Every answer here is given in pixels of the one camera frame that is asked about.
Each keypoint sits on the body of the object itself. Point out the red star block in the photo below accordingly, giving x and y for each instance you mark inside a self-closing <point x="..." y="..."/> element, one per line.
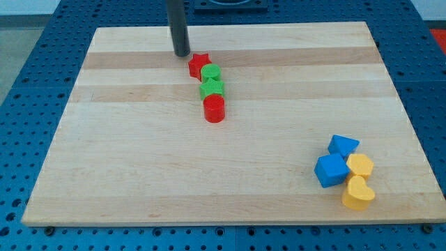
<point x="196" y="63"/>

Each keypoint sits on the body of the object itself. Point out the green star block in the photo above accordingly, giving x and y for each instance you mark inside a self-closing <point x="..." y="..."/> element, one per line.
<point x="210" y="87"/>

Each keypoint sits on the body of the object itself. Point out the red cylinder block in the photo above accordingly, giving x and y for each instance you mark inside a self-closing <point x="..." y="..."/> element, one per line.
<point x="214" y="108"/>

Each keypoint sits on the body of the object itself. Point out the green cylinder block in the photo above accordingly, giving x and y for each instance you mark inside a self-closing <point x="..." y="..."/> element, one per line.
<point x="210" y="71"/>

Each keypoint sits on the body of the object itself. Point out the light wooden board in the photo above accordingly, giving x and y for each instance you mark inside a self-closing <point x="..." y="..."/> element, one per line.
<point x="133" y="148"/>

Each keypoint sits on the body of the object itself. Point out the blue cube block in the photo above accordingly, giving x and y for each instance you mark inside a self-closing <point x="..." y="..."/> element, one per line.
<point x="331" y="170"/>

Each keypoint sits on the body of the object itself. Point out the blue triangle block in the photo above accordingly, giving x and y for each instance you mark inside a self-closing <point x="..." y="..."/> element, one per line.
<point x="344" y="146"/>

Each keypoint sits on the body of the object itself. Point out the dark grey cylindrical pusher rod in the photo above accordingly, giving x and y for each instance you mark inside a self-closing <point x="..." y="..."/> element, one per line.
<point x="178" y="27"/>

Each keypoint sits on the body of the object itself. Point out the yellow hexagon block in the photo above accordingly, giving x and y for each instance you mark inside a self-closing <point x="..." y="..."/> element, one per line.
<point x="359" y="165"/>

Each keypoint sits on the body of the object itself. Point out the yellow heart block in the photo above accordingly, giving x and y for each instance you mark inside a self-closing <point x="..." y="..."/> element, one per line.
<point x="357" y="194"/>

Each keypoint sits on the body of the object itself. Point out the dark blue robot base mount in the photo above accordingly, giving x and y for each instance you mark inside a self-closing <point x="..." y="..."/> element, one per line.
<point x="201" y="6"/>

